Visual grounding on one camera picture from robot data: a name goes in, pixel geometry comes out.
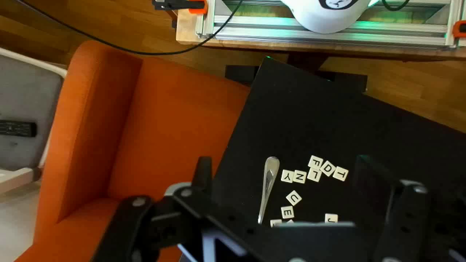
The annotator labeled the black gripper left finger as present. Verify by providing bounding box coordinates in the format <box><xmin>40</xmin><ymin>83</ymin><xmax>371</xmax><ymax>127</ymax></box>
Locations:
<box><xmin>91</xmin><ymin>156</ymin><xmax>311</xmax><ymax>262</ymax></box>

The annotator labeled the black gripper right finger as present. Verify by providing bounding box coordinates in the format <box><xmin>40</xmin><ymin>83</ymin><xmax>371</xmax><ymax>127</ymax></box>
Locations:
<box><xmin>353</xmin><ymin>155</ymin><xmax>466</xmax><ymax>262</ymax></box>

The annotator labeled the silver metal spoon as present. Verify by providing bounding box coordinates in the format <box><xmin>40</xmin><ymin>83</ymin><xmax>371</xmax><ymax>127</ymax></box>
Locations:
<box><xmin>254</xmin><ymin>155</ymin><xmax>282</xmax><ymax>227</ymax></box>

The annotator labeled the orange sofa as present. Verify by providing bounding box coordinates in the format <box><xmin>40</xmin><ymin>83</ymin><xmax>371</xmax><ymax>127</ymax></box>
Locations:
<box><xmin>13</xmin><ymin>41</ymin><xmax>251</xmax><ymax>262</ymax></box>

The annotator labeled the black square side table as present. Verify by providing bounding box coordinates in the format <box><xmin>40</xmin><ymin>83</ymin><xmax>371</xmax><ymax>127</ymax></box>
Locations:
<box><xmin>211</xmin><ymin>56</ymin><xmax>466</xmax><ymax>262</ymax></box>

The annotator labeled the wooden platform board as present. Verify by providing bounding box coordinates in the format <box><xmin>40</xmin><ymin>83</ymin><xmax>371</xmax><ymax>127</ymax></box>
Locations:
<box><xmin>174</xmin><ymin>9</ymin><xmax>466</xmax><ymax>63</ymax></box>

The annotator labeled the orange clamp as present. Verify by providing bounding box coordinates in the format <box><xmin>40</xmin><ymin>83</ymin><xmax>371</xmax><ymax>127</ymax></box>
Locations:
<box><xmin>451</xmin><ymin>19</ymin><xmax>466</xmax><ymax>41</ymax></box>
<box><xmin>151</xmin><ymin>0</ymin><xmax>211</xmax><ymax>18</ymax></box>

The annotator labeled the small black bar device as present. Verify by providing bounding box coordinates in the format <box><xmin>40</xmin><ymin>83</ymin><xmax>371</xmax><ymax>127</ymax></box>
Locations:
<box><xmin>0</xmin><ymin>120</ymin><xmax>37</xmax><ymax>139</ymax></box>

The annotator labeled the grey panel with white rim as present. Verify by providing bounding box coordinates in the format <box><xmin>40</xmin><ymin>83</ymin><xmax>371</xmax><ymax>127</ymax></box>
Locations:
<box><xmin>0</xmin><ymin>47</ymin><xmax>68</xmax><ymax>195</ymax></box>

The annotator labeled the long black cable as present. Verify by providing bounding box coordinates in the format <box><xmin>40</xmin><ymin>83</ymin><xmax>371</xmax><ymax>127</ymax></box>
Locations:
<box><xmin>16</xmin><ymin>0</ymin><xmax>246</xmax><ymax>57</ymax></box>

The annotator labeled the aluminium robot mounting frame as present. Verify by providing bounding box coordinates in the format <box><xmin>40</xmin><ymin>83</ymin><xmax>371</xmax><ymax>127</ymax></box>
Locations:
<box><xmin>200</xmin><ymin>0</ymin><xmax>466</xmax><ymax>48</ymax></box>

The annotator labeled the short black cable loop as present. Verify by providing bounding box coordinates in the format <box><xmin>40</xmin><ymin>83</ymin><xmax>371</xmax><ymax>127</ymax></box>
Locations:
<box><xmin>378</xmin><ymin>0</ymin><xmax>413</xmax><ymax>13</ymax></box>

